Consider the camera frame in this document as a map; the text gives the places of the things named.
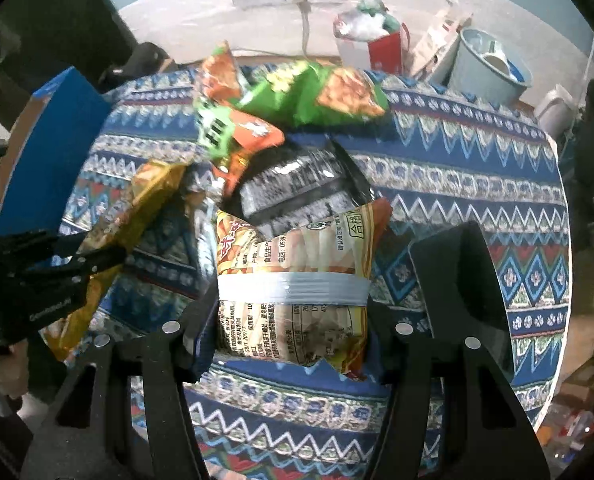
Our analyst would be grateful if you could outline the light blue trash bin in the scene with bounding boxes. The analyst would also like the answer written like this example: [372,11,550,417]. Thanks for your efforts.
[447,27,532,106]

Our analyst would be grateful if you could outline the white electric kettle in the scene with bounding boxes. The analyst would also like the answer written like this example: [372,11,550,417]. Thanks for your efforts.
[533,84,585,137]

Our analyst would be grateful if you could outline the red and white bag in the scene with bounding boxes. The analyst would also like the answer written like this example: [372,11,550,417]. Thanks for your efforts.
[333,0,410,73]

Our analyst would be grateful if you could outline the grey plug with cable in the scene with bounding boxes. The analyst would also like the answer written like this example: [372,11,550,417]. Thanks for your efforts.
[291,0,313,59]

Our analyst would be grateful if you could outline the orange and green snack packet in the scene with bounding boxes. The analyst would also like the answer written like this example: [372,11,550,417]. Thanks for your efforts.
[193,42,285,198]

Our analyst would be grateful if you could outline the clear plastic bottle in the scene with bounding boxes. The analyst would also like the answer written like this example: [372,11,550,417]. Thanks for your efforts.
[542,407,594,462]

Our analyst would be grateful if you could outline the black device on floor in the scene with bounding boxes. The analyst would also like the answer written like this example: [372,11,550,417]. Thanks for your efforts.
[100,42,170,89]

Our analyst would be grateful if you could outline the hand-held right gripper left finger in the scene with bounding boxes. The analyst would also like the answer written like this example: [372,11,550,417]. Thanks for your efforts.
[20,285,223,480]

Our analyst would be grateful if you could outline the black white-text snack packet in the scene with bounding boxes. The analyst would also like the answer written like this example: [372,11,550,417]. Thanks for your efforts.
[222,137,374,234]

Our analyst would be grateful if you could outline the blue cardboard box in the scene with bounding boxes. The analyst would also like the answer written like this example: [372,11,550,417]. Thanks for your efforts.
[0,66,113,241]

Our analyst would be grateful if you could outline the black hanging garment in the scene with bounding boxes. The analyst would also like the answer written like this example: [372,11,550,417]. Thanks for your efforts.
[0,0,138,131]

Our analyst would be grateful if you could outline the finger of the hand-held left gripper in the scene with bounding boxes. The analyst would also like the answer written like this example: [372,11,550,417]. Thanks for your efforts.
[7,230,86,269]
[31,246,129,294]

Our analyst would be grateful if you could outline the blue patterned tablecloth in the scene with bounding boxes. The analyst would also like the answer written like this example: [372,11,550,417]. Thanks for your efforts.
[52,62,572,480]

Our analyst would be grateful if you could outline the flattened cardboard pieces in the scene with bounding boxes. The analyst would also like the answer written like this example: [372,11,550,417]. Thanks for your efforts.
[409,0,472,84]

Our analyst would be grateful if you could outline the gold snack packet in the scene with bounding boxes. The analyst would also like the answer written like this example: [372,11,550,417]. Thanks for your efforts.
[44,160,188,362]

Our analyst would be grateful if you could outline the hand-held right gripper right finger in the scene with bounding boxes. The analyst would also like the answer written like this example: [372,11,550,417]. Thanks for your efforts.
[364,305,550,480]

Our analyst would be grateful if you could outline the silver snack packet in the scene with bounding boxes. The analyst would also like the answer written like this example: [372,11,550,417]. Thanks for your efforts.
[183,167,221,282]

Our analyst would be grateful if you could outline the beige taped snack packet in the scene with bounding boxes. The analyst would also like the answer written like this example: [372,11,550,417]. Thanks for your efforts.
[214,197,394,381]

